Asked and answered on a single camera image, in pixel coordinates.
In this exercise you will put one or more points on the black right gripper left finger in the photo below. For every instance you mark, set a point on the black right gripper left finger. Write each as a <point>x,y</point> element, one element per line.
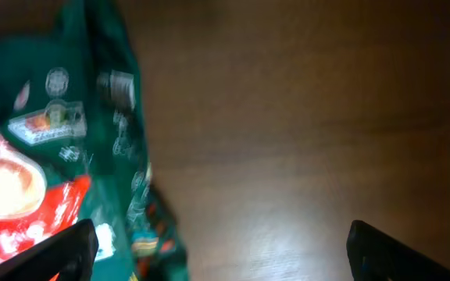
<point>67,256</point>

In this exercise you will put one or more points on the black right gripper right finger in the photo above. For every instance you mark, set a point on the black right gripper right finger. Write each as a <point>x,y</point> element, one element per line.
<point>375,256</point>

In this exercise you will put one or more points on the green Nescafe coffee bag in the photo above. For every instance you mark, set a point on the green Nescafe coffee bag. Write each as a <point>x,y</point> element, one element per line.
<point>73,147</point>

